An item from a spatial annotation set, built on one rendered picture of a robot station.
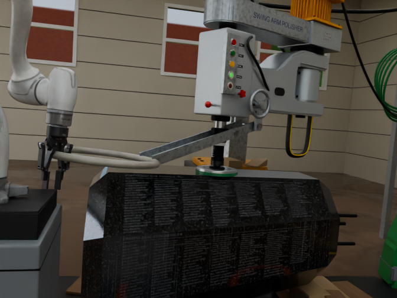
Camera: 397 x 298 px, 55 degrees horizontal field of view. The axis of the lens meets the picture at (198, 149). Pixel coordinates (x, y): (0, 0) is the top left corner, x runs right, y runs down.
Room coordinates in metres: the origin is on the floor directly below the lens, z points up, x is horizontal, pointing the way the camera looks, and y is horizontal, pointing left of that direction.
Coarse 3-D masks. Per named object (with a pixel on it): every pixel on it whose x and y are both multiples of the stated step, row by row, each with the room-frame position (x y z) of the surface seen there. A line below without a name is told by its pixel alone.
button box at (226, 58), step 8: (224, 40) 1.85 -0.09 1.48; (224, 48) 1.84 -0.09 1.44; (232, 48) 1.86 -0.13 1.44; (224, 56) 1.84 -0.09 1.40; (224, 64) 1.84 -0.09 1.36; (224, 72) 1.84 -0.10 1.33; (224, 80) 1.84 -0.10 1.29; (232, 80) 1.87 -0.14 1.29; (224, 88) 1.84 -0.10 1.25; (232, 88) 1.87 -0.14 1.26
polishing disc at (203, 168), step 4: (200, 168) 1.95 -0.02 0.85; (204, 168) 1.96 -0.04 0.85; (208, 168) 1.97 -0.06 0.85; (228, 168) 2.03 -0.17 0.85; (232, 168) 2.04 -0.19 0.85; (208, 172) 1.91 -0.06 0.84; (212, 172) 1.90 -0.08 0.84; (216, 172) 1.90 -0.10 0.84; (220, 172) 1.90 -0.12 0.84; (224, 172) 1.90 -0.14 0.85; (228, 172) 1.91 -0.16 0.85; (232, 172) 1.93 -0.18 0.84; (236, 172) 1.97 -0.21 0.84
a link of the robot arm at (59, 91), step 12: (60, 72) 1.37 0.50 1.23; (72, 72) 1.40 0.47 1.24; (48, 84) 1.37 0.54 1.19; (60, 84) 1.36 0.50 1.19; (72, 84) 1.39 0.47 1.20; (36, 96) 1.40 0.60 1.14; (48, 96) 1.37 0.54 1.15; (60, 96) 1.36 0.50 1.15; (72, 96) 1.39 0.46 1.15; (48, 108) 1.37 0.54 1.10; (60, 108) 1.37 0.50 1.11; (72, 108) 1.40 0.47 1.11
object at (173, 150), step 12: (240, 120) 2.16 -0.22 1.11; (204, 132) 2.00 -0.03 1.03; (228, 132) 1.96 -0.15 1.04; (240, 132) 2.01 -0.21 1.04; (168, 144) 1.87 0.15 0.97; (180, 144) 1.91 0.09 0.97; (192, 144) 1.82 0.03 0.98; (204, 144) 1.86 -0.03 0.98; (156, 156) 1.69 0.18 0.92; (168, 156) 1.74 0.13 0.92; (180, 156) 1.78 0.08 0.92
